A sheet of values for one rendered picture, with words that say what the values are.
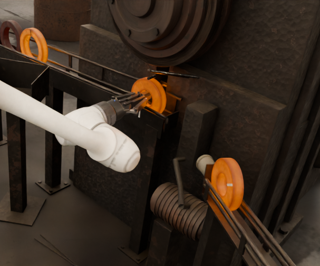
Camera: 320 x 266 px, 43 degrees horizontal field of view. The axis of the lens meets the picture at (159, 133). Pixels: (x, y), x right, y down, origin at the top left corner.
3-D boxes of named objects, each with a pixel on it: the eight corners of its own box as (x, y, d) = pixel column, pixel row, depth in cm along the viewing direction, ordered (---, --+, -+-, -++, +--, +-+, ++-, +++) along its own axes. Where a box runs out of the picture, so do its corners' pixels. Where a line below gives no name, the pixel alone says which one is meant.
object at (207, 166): (222, 192, 131) (228, 163, 127) (222, 193, 131) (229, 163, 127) (200, 193, 129) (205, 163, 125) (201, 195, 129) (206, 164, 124)
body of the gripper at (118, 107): (99, 117, 146) (118, 108, 152) (116, 126, 142) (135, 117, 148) (100, 98, 142) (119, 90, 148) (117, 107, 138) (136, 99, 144)
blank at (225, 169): (221, 208, 127) (211, 209, 126) (219, 158, 128) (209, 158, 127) (245, 213, 112) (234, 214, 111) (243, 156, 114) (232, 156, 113)
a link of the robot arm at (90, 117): (84, 124, 144) (110, 142, 138) (47, 141, 133) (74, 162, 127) (86, 97, 137) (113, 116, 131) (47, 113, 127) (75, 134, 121)
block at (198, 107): (191, 152, 160) (202, 97, 148) (207, 162, 156) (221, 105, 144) (173, 162, 152) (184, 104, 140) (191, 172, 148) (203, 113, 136)
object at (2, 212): (-3, 190, 209) (-12, 55, 173) (48, 199, 208) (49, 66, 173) (-22, 217, 191) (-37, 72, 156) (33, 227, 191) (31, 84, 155)
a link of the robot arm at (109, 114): (105, 135, 138) (117, 129, 142) (105, 112, 133) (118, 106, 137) (87, 124, 143) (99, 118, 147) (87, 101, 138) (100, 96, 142)
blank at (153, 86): (136, 72, 159) (130, 74, 156) (167, 81, 150) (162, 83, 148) (135, 110, 165) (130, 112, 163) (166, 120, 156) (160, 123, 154)
